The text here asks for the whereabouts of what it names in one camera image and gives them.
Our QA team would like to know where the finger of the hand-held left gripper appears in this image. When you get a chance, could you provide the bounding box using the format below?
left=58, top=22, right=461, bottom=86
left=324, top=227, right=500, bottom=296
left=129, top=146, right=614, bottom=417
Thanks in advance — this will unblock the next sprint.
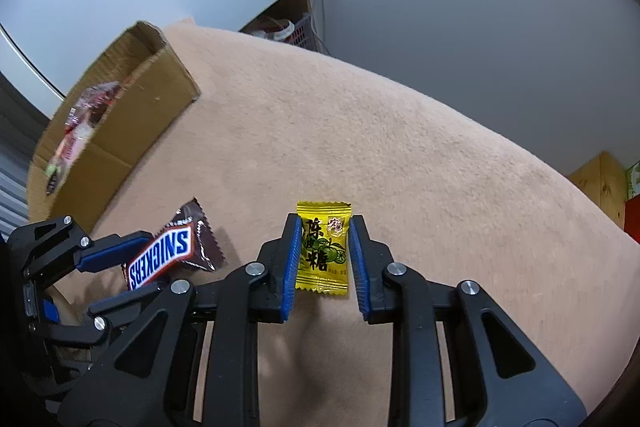
left=75, top=231, right=153, bottom=274
left=87, top=284, right=173, bottom=334

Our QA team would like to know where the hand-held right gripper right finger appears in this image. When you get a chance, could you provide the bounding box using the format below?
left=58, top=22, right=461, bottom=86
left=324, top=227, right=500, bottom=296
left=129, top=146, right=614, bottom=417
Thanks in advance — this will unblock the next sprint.
left=348, top=215, right=587, bottom=427

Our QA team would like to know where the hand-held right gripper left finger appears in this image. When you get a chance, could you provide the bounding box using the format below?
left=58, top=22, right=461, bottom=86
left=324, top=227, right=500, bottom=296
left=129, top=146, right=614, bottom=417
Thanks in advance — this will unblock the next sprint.
left=59, top=213, right=304, bottom=427

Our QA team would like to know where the yellow candy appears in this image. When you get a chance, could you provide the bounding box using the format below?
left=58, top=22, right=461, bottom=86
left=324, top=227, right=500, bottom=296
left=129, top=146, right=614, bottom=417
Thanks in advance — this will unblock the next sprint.
left=295, top=200, right=352, bottom=300

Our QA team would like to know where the brown chocolate bar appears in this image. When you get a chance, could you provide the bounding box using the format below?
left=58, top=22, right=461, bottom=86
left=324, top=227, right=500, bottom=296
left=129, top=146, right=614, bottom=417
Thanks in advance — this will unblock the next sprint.
left=122, top=197, right=226, bottom=292

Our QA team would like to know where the brown cardboard box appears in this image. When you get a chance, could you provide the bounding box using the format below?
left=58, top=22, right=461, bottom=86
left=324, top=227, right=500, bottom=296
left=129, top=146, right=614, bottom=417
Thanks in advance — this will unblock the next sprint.
left=26, top=21, right=202, bottom=235

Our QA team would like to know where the clear red-ended date snack packet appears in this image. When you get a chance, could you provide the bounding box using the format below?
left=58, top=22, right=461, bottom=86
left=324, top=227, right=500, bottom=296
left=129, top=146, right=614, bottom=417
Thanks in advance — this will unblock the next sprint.
left=65, top=82, right=123, bottom=130

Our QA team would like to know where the striped grey bed sheet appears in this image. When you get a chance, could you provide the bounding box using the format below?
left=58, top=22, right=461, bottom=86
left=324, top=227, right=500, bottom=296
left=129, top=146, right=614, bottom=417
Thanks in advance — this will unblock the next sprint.
left=0, top=142, right=31, bottom=233

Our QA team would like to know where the purple plastic basket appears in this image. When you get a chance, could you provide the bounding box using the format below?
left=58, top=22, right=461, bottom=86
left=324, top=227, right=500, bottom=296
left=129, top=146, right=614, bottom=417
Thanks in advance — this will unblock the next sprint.
left=287, top=14, right=313, bottom=48

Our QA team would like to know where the white red plastic tub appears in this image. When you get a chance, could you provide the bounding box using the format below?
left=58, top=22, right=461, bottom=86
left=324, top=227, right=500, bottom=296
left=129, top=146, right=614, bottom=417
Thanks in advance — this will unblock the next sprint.
left=240, top=14, right=296, bottom=42

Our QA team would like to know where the red storage box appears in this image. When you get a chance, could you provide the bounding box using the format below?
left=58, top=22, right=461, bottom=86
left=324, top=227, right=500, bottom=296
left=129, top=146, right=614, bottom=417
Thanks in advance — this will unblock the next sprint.
left=624, top=197, right=640, bottom=243

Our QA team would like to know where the green paper bag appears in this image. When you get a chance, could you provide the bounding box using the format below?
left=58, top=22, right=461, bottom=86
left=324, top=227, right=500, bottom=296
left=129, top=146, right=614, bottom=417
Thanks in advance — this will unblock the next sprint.
left=625, top=159, right=640, bottom=198

